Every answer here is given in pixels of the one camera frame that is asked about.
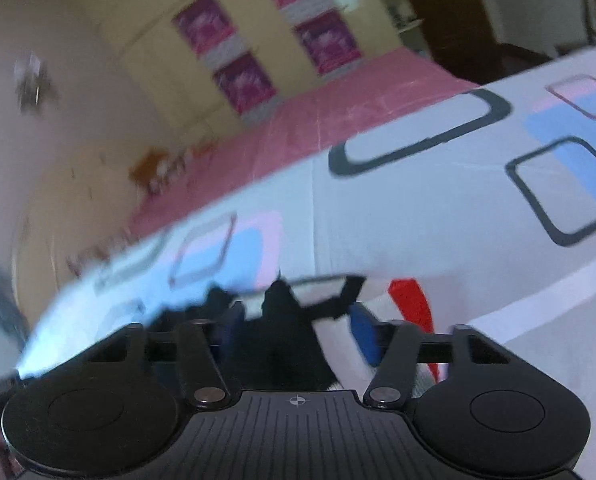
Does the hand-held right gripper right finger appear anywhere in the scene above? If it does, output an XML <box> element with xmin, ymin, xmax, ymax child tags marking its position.
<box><xmin>349</xmin><ymin>301</ymin><xmax>515</xmax><ymax>407</ymax></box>

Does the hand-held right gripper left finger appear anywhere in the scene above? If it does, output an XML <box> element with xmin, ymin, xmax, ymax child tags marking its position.
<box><xmin>85</xmin><ymin>301</ymin><xmax>247</xmax><ymax>407</ymax></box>

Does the striped knit sweater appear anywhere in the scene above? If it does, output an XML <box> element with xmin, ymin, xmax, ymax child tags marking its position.
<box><xmin>148</xmin><ymin>269</ymin><xmax>459</xmax><ymax>393</ymax></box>

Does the white quilt with square print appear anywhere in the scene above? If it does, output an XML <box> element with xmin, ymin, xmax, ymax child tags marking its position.
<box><xmin>18</xmin><ymin>40</ymin><xmax>596</xmax><ymax>480</ymax></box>

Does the tiger plush cushion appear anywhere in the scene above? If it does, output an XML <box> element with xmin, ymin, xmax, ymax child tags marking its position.
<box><xmin>129</xmin><ymin>146</ymin><xmax>191</xmax><ymax>195</ymax></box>

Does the cream rounded headboard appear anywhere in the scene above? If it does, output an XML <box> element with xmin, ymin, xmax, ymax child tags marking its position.
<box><xmin>10</xmin><ymin>147</ymin><xmax>151</xmax><ymax>323</ymax></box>

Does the pink bed sheet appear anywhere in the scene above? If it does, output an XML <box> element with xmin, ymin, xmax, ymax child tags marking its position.
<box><xmin>126</xmin><ymin>45</ymin><xmax>480</xmax><ymax>241</ymax></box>

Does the cream wardrobe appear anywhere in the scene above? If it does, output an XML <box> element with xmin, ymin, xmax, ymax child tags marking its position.
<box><xmin>65</xmin><ymin>0</ymin><xmax>431</xmax><ymax>143</ymax></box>

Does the dark wooden door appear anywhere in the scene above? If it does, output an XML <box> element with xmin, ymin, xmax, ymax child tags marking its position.
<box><xmin>388</xmin><ymin>0</ymin><xmax>554</xmax><ymax>86</ymax></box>

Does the cream corner shelf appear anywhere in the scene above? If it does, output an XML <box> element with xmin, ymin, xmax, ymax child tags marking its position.
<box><xmin>363</xmin><ymin>0</ymin><xmax>429</xmax><ymax>58</ymax></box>

